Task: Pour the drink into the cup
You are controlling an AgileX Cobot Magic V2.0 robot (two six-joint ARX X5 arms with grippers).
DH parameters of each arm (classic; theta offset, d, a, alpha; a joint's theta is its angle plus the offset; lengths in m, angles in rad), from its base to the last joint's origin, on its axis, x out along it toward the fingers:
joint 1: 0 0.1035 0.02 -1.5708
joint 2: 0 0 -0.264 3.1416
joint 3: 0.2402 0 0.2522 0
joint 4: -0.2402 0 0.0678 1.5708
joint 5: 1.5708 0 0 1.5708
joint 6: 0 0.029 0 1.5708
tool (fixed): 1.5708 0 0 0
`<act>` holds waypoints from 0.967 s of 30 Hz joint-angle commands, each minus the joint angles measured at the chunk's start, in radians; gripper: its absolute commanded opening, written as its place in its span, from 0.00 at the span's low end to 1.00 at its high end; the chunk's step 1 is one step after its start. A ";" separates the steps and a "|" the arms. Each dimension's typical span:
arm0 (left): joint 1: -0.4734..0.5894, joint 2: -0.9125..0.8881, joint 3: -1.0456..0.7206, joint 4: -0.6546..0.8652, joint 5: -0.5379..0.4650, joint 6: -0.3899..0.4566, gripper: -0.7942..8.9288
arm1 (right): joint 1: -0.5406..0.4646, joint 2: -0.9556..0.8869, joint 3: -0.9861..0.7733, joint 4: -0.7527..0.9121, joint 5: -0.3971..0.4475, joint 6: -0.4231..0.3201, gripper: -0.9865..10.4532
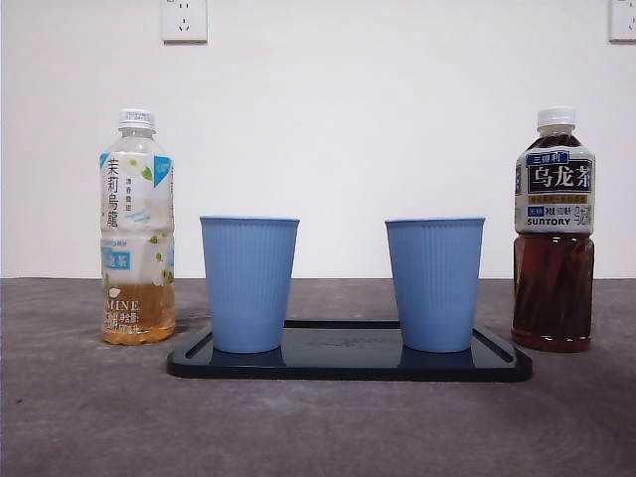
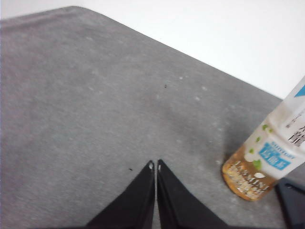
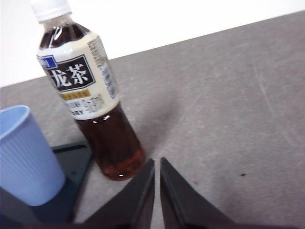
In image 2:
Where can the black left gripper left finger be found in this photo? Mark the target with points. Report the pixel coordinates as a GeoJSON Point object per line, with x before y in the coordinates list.
{"type": "Point", "coordinates": [133, 205]}

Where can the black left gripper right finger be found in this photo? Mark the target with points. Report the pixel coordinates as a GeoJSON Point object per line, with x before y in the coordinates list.
{"type": "Point", "coordinates": [176, 205]}

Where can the jasmine tea bottle white label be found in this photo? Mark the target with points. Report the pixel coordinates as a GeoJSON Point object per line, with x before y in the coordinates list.
{"type": "Point", "coordinates": [269, 152]}

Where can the dark teal rectangular tray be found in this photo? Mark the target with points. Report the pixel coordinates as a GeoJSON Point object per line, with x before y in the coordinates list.
{"type": "Point", "coordinates": [293, 205]}

